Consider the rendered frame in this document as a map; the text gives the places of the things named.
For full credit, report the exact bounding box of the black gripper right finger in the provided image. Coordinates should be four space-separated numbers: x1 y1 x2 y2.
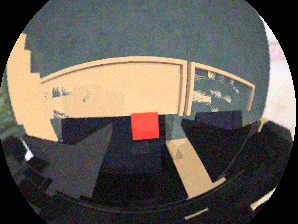
181 119 262 183

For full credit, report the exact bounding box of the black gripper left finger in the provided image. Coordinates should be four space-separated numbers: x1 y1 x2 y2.
23 123 113 198

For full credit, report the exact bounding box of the small red block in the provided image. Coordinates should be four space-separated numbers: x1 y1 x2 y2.
132 112 158 140

